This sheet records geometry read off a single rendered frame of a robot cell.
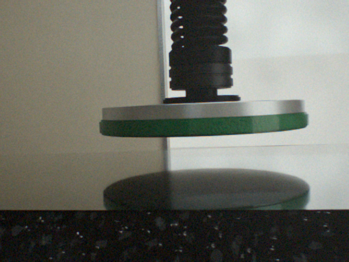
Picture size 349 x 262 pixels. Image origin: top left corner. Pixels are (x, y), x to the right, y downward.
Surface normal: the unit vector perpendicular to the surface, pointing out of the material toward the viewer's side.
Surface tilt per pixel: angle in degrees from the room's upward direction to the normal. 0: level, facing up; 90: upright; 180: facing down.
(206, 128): 90
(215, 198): 0
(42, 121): 90
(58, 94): 90
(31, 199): 0
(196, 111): 90
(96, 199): 0
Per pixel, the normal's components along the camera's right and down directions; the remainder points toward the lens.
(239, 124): 0.25, 0.04
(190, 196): -0.04, -1.00
